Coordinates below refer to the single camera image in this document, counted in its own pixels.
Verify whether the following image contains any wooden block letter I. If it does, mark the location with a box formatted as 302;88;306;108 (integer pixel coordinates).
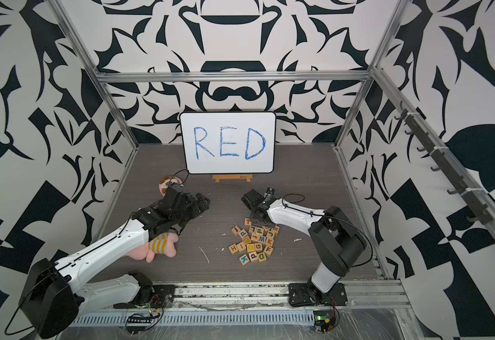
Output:
236;242;246;252

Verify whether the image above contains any wooden block letter F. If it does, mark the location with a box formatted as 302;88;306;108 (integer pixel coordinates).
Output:
263;246;274;256

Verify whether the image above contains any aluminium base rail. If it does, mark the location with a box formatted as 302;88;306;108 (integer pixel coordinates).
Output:
47;278;412;313

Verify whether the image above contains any pink plush toy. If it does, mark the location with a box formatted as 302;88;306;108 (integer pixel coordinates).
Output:
126;232;179;263

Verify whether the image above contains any white dry-erase board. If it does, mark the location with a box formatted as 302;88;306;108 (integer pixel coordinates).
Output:
180;112;277;174

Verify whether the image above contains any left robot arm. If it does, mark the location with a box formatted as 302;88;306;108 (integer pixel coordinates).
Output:
18;184;210;339

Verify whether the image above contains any wooden block letter K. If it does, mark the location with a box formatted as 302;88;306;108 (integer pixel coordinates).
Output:
239;254;250;265

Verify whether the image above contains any wooden block letter J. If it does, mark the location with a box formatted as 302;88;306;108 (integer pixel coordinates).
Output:
231;225;240;235

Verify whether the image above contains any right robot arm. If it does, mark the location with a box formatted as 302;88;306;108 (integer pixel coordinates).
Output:
241;188;372;294

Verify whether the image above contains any black wall hook rack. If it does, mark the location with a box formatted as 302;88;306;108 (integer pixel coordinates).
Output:
396;103;494;225

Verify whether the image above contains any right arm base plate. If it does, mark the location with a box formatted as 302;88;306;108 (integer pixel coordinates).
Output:
288;282;348;307

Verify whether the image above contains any small wooden easel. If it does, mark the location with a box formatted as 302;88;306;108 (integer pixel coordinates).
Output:
212;174;253;183

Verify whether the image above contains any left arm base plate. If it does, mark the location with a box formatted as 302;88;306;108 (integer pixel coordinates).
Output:
113;285;177;309

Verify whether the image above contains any wooden block letter D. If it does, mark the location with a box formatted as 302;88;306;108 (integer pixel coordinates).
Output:
257;253;267;262

